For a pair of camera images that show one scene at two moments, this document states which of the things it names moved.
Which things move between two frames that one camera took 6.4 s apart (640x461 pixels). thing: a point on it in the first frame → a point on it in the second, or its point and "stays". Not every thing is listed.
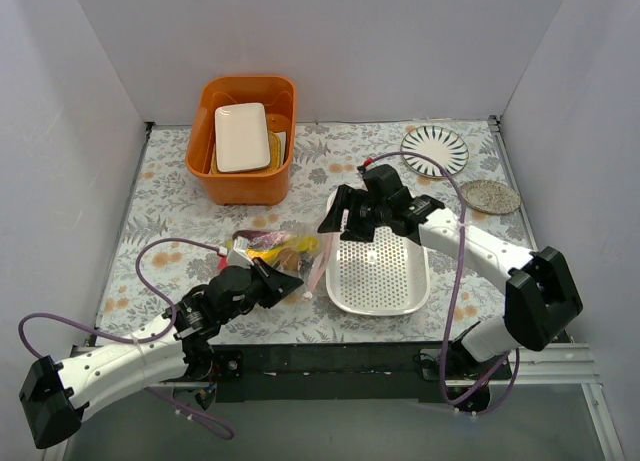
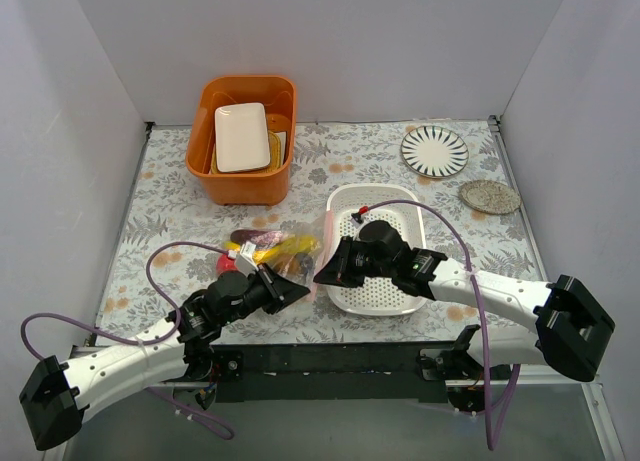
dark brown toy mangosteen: x=305 y=260 stays
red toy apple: x=222 y=262 stays
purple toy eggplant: x=256 y=238 stays
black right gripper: x=354 y=213 → x=347 y=263
